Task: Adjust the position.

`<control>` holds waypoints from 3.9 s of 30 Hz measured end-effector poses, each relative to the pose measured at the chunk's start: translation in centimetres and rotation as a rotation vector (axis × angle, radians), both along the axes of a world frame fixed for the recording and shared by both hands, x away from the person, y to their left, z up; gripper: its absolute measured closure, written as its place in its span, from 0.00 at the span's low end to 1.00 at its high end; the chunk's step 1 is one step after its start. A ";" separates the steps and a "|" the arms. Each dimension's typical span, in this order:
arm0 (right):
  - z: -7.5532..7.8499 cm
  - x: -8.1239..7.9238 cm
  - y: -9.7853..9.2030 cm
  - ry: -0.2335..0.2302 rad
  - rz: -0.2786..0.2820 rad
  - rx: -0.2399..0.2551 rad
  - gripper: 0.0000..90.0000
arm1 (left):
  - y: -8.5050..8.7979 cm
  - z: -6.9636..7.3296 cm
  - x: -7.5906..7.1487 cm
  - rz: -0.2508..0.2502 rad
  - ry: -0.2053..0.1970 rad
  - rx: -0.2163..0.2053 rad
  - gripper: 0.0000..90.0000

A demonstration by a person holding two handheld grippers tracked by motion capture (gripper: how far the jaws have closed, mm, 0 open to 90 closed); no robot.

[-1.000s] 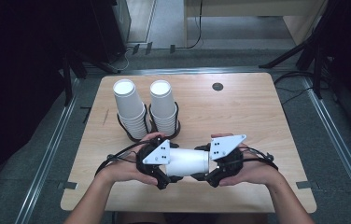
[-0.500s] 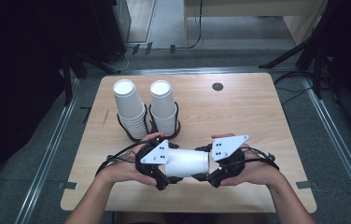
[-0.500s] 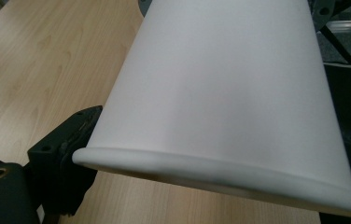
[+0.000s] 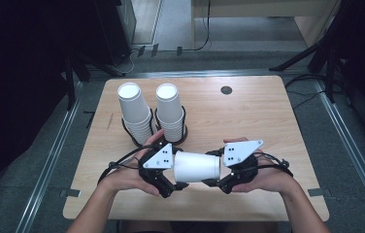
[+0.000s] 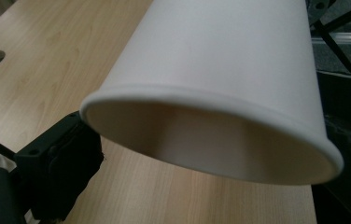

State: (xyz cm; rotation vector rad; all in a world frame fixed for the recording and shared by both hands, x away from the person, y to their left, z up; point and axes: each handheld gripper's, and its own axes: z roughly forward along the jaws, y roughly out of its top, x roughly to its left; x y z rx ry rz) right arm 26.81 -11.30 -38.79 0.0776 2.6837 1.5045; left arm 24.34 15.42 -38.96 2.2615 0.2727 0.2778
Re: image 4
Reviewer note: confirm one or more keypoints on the grey floor tape strip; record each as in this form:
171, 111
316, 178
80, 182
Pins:
318, 192
70, 193

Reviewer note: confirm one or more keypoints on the person's left hand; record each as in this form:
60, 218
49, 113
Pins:
125, 178

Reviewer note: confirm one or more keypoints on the dark round table grommet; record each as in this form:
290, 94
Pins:
226, 90

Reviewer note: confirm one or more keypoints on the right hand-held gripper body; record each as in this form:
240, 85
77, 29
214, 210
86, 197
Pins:
237, 153

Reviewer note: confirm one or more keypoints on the person's right hand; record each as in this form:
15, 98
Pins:
274, 178

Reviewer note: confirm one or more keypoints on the single white paper cup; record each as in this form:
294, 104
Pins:
196, 166

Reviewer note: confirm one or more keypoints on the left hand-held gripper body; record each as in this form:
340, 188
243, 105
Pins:
158, 160

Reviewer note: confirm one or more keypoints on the black tripod stand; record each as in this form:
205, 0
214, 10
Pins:
300, 56

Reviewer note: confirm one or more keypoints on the black metal stand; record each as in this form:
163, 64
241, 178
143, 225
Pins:
70, 81

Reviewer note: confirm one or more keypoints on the metal floor rail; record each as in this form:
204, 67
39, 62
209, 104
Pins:
352, 145
51, 155

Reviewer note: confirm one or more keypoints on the stack of white paper cups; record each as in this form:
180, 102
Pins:
169, 106
133, 106

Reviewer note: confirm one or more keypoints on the black cup holder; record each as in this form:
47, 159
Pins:
128, 134
184, 131

